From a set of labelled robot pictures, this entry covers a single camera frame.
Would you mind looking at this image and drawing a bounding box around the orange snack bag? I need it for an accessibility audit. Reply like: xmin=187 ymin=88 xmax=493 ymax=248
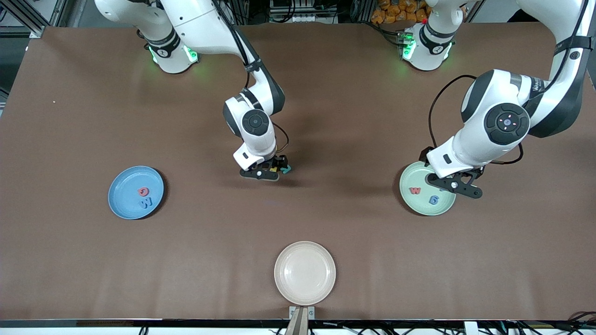
xmin=371 ymin=0 xmax=431 ymax=25

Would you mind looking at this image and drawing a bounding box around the black table edge rail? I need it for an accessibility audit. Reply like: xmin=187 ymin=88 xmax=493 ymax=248
xmin=0 ymin=319 xmax=596 ymax=328

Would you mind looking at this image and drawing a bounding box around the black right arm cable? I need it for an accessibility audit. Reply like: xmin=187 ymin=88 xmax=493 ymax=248
xmin=271 ymin=122 xmax=290 ymax=156

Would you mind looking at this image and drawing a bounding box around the green plate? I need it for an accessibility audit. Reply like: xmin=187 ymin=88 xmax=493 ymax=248
xmin=399 ymin=161 xmax=457 ymax=217

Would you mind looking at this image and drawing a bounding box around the blue plate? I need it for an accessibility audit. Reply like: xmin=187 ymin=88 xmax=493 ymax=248
xmin=108 ymin=166 xmax=165 ymax=220

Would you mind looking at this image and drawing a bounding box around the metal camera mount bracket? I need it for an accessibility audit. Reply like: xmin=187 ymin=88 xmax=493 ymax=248
xmin=289 ymin=306 xmax=315 ymax=335

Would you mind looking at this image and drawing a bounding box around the aluminium frame profile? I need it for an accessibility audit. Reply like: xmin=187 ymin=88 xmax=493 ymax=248
xmin=0 ymin=0 xmax=66 ymax=39

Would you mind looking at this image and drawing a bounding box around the grey electronics rack box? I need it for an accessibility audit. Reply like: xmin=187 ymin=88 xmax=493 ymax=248
xmin=269 ymin=0 xmax=339 ymax=24

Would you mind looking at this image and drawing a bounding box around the cream plate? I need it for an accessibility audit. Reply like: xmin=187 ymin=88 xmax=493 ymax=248
xmin=274 ymin=241 xmax=337 ymax=307

